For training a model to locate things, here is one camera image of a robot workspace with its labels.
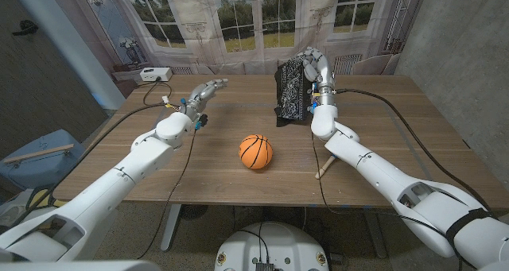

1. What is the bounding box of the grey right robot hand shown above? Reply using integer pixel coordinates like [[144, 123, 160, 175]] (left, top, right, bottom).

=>
[[297, 47, 336, 91]]

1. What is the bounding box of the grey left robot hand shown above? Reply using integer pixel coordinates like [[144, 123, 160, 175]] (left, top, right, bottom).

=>
[[181, 78, 230, 114]]

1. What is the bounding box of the black paisley bandana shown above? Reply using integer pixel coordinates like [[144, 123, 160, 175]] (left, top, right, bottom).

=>
[[274, 56, 313, 128]]

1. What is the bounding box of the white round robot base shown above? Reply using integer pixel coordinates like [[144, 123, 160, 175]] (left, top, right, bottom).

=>
[[214, 222, 330, 271]]

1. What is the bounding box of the orange basketball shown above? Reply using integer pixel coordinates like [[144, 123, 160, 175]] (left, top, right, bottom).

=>
[[238, 134, 274, 170]]

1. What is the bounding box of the white power box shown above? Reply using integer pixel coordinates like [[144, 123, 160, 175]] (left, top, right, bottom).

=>
[[139, 67, 173, 83]]

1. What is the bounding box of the printed window backdrop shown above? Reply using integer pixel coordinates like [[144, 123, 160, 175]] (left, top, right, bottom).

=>
[[77, 0, 429, 75]]

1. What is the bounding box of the wooden stick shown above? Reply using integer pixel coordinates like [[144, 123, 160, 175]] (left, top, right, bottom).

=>
[[314, 155, 337, 180], [2, 143, 75, 165]]

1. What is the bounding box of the white table leg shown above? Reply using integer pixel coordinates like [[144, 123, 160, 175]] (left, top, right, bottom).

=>
[[160, 204, 182, 252]]

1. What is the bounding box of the white pillar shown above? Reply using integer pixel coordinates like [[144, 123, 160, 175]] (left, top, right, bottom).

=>
[[7, 0, 126, 111]]

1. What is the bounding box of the yellow black object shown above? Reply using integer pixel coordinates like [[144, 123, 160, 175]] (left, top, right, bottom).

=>
[[25, 186, 67, 208]]

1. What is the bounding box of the white robot torso edge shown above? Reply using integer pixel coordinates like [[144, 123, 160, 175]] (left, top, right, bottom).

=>
[[0, 260, 162, 271]]

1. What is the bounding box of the black power box cable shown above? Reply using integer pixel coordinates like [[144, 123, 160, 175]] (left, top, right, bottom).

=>
[[142, 80, 173, 107]]

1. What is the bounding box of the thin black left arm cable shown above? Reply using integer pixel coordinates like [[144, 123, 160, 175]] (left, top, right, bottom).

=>
[[137, 122, 204, 261]]

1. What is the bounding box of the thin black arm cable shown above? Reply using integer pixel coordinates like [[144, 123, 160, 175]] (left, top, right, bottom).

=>
[[137, 122, 204, 261], [311, 123, 453, 238]]

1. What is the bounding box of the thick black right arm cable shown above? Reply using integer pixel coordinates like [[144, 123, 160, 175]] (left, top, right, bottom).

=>
[[336, 87, 495, 213]]

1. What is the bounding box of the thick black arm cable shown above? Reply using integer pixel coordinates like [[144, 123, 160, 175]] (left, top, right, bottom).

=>
[[336, 87, 495, 213], [0, 103, 176, 234]]

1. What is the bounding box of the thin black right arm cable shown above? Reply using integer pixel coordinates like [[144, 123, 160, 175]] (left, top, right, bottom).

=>
[[311, 123, 453, 238]]

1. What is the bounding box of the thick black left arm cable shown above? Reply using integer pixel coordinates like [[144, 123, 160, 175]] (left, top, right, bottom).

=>
[[0, 103, 176, 234]]

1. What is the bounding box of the black wall fixture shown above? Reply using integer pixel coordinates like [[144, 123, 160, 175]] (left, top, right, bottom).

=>
[[11, 19, 40, 37]]

